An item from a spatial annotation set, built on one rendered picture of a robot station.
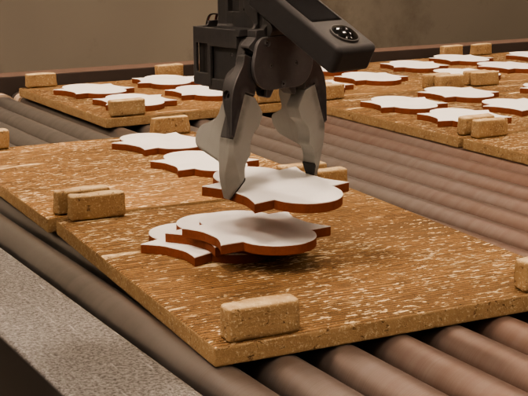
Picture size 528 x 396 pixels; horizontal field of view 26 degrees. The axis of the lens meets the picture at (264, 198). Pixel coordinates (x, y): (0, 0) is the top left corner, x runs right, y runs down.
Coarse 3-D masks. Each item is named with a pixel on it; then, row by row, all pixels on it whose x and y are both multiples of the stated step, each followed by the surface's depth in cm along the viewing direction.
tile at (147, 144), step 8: (128, 136) 160; (136, 136) 160; (144, 136) 160; (152, 136) 160; (160, 136) 160; (168, 136) 160; (176, 136) 160; (184, 136) 160; (112, 144) 155; (120, 144) 155; (128, 144) 154; (136, 144) 154; (144, 144) 154; (152, 144) 154; (160, 144) 154; (168, 144) 154; (176, 144) 154; (184, 144) 154; (192, 144) 154; (144, 152) 151; (152, 152) 151; (160, 152) 152; (168, 152) 151
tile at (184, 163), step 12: (168, 156) 146; (180, 156) 146; (192, 156) 146; (204, 156) 146; (156, 168) 143; (168, 168) 142; (180, 168) 138; (192, 168) 139; (204, 168) 138; (216, 168) 138
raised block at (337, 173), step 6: (324, 168) 130; (330, 168) 130; (336, 168) 130; (342, 168) 130; (318, 174) 129; (324, 174) 129; (330, 174) 129; (336, 174) 130; (342, 174) 130; (342, 180) 130
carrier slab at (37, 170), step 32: (0, 160) 148; (32, 160) 148; (64, 160) 148; (96, 160) 148; (128, 160) 148; (0, 192) 134; (32, 192) 130; (128, 192) 130; (160, 192) 130; (192, 192) 130
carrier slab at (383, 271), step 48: (96, 240) 110; (144, 240) 110; (336, 240) 110; (384, 240) 110; (432, 240) 110; (480, 240) 110; (144, 288) 96; (192, 288) 96; (240, 288) 96; (288, 288) 96; (336, 288) 96; (384, 288) 96; (432, 288) 96; (480, 288) 96; (192, 336) 86; (288, 336) 85; (336, 336) 87; (384, 336) 89
